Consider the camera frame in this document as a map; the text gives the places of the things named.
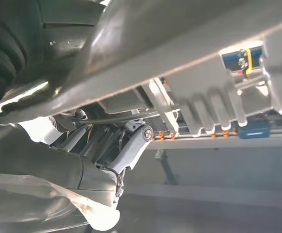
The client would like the blue box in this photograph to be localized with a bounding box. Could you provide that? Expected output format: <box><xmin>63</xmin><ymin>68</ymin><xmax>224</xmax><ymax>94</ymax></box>
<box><xmin>237</xmin><ymin>119</ymin><xmax>271</xmax><ymax>140</ymax></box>

